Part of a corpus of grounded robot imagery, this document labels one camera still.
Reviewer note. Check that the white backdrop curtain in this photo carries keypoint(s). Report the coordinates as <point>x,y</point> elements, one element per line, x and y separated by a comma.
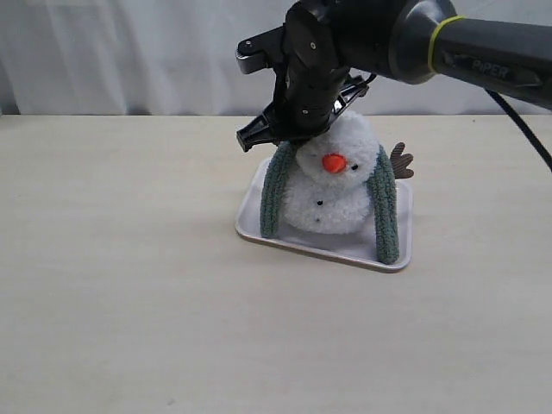
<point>161,58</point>

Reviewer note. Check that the white rectangular plastic tray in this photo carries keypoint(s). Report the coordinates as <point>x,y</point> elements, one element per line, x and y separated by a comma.
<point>357,250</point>

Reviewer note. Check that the green knitted scarf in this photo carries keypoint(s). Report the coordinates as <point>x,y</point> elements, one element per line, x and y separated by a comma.
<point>290,196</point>

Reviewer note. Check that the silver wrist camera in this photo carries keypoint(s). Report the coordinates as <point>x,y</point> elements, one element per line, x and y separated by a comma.
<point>261,51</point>

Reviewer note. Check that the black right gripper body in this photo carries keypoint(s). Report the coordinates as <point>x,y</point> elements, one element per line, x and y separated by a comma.
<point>322,42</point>

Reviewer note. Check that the white plush snowman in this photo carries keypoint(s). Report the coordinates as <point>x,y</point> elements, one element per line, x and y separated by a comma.
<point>351,135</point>

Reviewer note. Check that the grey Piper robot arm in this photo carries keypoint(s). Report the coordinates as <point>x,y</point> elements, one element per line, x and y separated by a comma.
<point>430,38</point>

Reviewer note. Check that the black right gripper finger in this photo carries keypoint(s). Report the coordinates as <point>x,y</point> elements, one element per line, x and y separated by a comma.
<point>266,128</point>
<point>352,88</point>

